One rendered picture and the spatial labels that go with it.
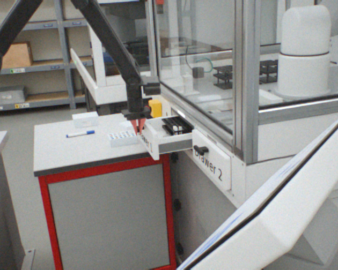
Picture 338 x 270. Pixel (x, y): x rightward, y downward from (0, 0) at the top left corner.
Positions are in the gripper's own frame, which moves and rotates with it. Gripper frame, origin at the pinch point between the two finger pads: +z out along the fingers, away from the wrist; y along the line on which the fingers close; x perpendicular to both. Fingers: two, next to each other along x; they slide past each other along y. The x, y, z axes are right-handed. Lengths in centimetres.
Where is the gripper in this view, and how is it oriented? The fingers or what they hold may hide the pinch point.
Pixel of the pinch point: (138, 133)
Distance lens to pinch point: 156.1
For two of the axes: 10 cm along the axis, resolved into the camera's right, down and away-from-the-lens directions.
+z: 0.7, 9.3, 3.7
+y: 9.6, -1.7, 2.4
